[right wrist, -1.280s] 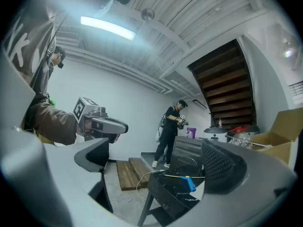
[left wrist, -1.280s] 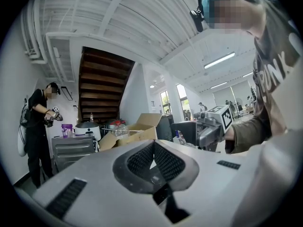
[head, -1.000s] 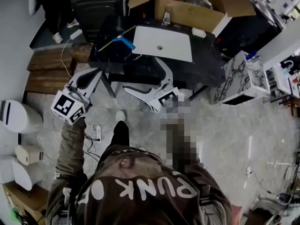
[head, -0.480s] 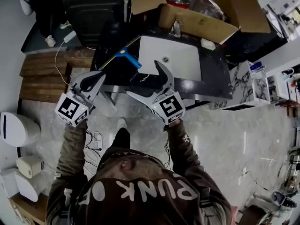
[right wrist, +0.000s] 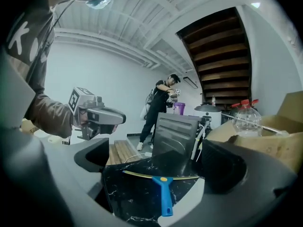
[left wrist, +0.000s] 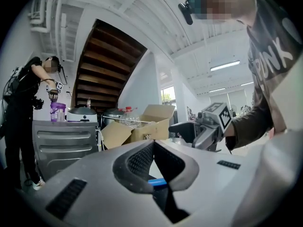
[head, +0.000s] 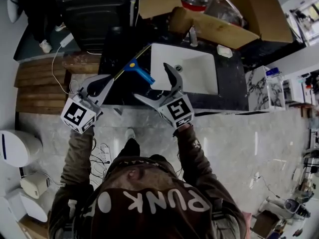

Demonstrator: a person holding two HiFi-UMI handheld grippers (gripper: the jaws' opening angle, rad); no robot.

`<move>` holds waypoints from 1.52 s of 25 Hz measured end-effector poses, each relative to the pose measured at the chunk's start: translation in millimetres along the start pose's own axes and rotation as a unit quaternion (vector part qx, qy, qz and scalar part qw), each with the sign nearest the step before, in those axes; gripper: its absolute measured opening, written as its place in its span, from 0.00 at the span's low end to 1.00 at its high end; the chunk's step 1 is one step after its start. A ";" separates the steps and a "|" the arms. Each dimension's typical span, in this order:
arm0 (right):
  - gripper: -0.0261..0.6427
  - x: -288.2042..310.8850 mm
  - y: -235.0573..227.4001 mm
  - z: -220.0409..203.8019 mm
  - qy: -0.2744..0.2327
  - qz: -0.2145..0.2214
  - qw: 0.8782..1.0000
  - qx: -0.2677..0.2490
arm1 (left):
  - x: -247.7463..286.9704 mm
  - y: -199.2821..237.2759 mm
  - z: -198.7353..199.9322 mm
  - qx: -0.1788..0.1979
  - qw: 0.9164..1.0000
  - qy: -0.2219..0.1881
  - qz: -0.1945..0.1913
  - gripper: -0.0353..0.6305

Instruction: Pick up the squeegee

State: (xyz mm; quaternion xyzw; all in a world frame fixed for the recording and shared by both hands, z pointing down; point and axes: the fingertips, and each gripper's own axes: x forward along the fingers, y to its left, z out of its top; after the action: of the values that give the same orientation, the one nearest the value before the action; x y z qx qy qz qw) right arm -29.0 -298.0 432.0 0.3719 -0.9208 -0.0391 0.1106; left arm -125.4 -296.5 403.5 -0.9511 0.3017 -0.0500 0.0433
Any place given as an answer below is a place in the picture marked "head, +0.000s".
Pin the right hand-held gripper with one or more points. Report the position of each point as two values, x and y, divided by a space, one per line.
178 111

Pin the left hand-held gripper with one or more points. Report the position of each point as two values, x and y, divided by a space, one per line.
74 114

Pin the blue and yellow squeegee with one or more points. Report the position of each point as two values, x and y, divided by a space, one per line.
139 71

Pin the person's right forearm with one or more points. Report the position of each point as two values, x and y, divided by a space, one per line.
194 153

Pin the person's left forearm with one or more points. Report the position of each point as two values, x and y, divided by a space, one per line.
77 158

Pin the white rectangular sink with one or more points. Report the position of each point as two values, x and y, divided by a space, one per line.
197 68

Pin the person's white shoe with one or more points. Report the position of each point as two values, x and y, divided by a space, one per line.
130 133

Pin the silver faucet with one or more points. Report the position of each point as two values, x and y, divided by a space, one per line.
193 37

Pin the person's dark trouser leg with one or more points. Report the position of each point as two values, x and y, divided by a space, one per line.
129 148

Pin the white power strip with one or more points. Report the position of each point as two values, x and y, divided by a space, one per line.
105 153

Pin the metal cabinet appliance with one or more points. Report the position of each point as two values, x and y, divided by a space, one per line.
94 16

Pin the large cardboard box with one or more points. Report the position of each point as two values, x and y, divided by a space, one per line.
224 31

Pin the marble pattern box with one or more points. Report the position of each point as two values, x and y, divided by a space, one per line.
259 91

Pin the white round bin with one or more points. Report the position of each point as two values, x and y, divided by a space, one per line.
17 148

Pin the person's brown printed shirt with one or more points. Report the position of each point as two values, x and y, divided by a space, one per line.
149 203

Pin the blue lidded container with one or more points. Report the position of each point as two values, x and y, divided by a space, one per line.
274 73

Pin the small beige appliance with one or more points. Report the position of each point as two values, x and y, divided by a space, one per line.
35 184

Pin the white box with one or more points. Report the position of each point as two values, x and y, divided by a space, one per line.
25 205

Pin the silver round floor appliance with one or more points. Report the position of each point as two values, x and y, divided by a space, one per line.
296 208

